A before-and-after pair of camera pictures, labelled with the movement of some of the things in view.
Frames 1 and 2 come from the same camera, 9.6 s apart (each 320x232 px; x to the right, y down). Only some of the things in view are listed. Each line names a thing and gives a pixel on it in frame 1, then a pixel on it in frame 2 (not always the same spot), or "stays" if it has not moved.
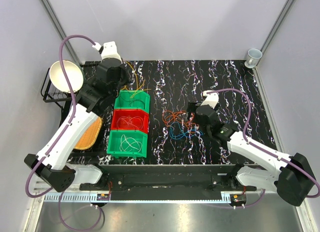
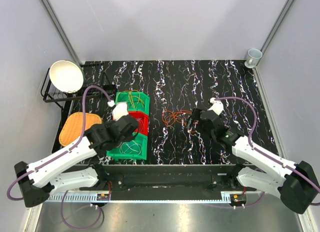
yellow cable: [138, 89] to [134, 96]
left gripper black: [126, 80] to [130, 138]
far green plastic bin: [133, 99] stays
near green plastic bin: [127, 143] stays
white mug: [253, 57] stays
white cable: [129, 144] stays
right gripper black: [192, 106] to [194, 116]
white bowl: [59, 80] stays
